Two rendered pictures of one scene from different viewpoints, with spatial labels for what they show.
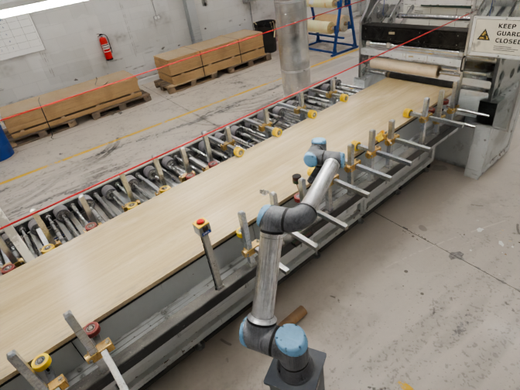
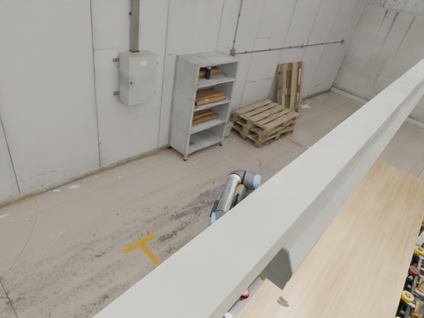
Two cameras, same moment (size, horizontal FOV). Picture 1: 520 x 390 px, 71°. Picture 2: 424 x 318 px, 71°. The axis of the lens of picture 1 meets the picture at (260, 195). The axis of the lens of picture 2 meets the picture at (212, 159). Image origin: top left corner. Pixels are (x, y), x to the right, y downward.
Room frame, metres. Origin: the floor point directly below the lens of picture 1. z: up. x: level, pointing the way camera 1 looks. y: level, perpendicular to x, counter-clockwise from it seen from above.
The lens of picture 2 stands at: (3.06, -1.09, 2.72)
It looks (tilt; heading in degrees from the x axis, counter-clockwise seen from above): 34 degrees down; 159
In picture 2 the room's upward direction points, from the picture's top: 11 degrees clockwise
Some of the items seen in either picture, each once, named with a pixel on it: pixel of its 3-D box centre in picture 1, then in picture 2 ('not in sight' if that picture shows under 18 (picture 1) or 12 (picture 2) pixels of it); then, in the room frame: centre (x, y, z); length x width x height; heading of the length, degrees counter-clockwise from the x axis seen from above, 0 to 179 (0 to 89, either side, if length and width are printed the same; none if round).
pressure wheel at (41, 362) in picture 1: (45, 366); not in sight; (1.10, 1.18, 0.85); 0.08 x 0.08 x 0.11
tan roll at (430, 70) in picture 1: (421, 69); not in sight; (3.78, -1.91, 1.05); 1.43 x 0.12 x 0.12; 35
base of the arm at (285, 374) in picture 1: (294, 361); not in sight; (1.03, -0.03, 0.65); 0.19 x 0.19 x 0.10
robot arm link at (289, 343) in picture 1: (290, 345); (228, 197); (1.03, -0.03, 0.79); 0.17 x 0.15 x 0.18; 59
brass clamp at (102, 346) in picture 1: (99, 350); not in sight; (1.15, 0.93, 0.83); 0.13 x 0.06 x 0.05; 125
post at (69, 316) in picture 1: (87, 343); not in sight; (1.13, 0.95, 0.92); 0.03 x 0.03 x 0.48; 35
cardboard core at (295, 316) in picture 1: (289, 321); not in sight; (1.70, -0.06, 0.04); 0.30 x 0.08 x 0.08; 125
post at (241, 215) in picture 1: (247, 241); not in sight; (1.70, 0.12, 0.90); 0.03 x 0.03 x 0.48; 35
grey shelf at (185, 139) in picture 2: not in sight; (202, 106); (-1.12, 0.22, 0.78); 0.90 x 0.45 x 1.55; 120
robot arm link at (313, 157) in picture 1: (314, 156); not in sight; (1.88, -0.36, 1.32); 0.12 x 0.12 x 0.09; 59
